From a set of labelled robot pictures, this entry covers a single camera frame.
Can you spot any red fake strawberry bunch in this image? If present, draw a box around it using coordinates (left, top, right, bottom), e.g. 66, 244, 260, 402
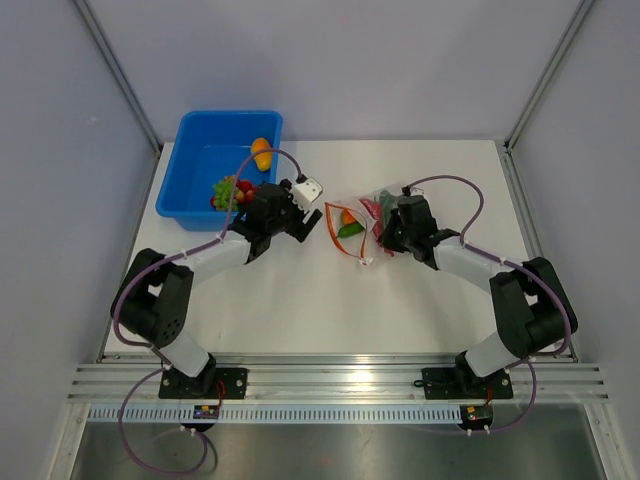
232, 179, 256, 209

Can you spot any dark green fake leaf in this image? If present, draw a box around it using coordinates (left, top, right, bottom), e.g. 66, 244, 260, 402
377, 189, 401, 209

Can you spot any red fake chili pepper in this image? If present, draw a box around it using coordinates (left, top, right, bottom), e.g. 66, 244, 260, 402
359, 198, 394, 257

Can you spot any green fake lettuce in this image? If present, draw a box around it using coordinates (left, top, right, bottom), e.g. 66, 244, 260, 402
210, 176, 238, 211

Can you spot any yellow orange fake mango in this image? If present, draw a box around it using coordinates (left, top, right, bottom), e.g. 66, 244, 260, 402
250, 137, 273, 172

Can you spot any clear zip top bag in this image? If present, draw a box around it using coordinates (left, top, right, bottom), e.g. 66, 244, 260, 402
324, 182, 403, 266

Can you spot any green fake chili pepper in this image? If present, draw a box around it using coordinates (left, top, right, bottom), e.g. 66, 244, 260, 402
337, 222, 365, 239

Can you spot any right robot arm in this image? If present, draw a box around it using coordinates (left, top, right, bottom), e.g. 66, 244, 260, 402
378, 195, 578, 400

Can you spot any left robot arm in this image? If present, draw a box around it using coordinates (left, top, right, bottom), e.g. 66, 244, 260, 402
111, 176, 323, 400

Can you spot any blue plastic bin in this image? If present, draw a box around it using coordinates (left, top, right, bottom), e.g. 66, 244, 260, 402
155, 110, 283, 232

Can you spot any right small circuit board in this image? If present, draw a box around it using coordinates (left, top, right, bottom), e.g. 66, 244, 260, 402
461, 404, 494, 429

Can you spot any small circuit board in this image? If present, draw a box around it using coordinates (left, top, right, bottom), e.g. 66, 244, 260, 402
193, 405, 220, 420
461, 404, 494, 429

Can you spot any left small circuit board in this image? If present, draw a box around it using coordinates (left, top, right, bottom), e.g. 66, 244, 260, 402
193, 405, 220, 420

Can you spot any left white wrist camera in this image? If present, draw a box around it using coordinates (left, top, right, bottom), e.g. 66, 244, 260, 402
290, 178, 323, 212

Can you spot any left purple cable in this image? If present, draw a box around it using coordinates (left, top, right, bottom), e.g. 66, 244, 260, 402
113, 148, 306, 474

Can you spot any right side aluminium rail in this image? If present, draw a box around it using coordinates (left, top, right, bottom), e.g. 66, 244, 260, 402
497, 140, 580, 362

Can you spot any aluminium rail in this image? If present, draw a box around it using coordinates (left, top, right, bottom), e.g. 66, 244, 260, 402
497, 140, 580, 362
67, 354, 610, 404

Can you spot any right aluminium corner post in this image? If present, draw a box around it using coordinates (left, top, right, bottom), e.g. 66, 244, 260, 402
504, 0, 599, 154

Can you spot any aluminium corner post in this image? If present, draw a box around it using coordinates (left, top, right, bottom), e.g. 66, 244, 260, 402
70, 0, 164, 157
504, 0, 599, 154

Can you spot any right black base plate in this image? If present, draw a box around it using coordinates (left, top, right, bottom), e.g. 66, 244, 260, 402
413, 367, 514, 400

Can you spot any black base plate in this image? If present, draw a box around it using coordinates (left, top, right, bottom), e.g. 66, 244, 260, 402
158, 367, 249, 400
413, 367, 514, 400

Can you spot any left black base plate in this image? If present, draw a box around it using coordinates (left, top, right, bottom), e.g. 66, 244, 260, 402
158, 367, 249, 400

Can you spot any white slotted cable duct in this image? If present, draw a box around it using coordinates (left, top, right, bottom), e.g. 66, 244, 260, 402
88, 403, 462, 425

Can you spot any left aluminium corner post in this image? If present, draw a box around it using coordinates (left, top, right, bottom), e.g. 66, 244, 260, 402
70, 0, 164, 157

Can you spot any aluminium front rail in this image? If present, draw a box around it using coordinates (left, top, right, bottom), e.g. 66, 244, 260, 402
67, 354, 610, 404

